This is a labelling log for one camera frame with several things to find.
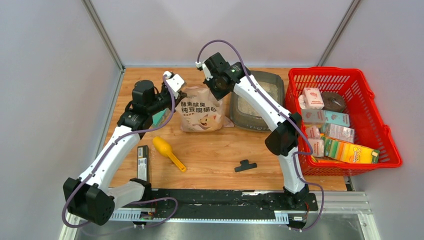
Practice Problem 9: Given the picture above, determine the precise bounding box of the teal pink box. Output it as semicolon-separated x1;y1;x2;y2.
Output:
301;109;351;127

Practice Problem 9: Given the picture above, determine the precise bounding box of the grey litter box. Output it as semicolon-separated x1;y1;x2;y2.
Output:
229;70;286;132

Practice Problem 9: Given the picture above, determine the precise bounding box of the black bag clip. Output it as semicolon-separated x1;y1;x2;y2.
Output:
234;159;258;173

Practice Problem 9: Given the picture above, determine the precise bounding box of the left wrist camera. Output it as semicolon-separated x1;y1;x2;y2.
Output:
162;71;186;98

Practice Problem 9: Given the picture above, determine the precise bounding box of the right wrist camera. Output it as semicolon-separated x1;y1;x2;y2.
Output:
195;61;213;81

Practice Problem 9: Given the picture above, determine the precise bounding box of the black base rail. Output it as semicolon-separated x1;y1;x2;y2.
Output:
112;188;321;228

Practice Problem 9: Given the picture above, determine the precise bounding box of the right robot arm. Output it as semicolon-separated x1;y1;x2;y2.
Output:
195;52;309;210

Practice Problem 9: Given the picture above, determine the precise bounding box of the pink white carton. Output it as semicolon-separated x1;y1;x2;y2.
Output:
298;87;325;110

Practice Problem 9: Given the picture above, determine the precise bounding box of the black flat box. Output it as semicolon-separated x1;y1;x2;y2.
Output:
137;145;150;182

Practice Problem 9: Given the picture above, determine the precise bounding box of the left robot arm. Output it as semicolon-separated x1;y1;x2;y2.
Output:
62;75;186;228

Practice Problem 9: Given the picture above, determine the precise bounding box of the brown round container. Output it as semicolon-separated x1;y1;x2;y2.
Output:
321;92;347;113

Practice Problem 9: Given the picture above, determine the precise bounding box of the white patterned box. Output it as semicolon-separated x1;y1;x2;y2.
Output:
320;123;355;143

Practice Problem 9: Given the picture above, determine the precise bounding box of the yellow sponge pack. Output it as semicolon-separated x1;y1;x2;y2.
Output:
321;136;380;164

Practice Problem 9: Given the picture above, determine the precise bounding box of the yellow plastic scoop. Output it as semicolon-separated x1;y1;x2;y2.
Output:
152;136;187;173

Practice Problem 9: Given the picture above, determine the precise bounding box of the red plastic basket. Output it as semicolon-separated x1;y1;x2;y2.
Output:
285;66;403;177

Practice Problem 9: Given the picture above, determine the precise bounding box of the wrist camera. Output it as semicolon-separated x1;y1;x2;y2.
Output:
195;61;213;81
162;71;186;98

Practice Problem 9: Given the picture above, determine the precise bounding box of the pink cat litter bag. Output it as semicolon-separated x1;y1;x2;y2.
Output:
176;86;234;132

